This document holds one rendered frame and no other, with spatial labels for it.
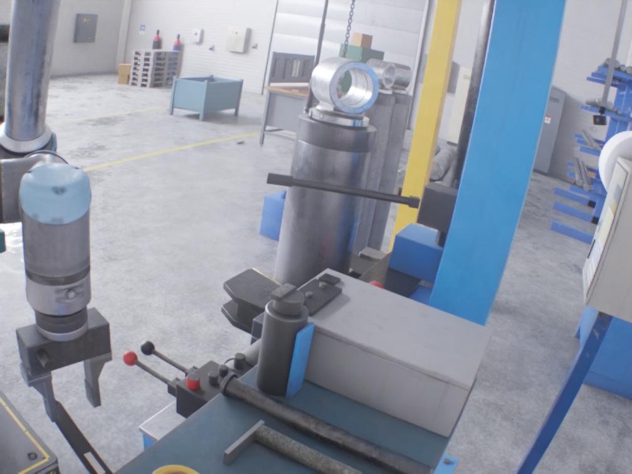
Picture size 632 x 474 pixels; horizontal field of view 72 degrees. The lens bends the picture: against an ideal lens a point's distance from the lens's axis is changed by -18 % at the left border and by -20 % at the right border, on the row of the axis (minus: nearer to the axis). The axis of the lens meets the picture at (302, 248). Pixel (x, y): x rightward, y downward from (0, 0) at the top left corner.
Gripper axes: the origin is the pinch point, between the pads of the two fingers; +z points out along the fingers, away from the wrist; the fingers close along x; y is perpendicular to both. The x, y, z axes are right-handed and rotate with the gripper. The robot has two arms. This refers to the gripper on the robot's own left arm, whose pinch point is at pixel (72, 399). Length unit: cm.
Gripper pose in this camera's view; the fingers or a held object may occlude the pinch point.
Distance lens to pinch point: 77.9
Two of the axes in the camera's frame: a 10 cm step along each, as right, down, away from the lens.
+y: 7.2, 3.7, -5.9
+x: 6.8, -1.9, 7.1
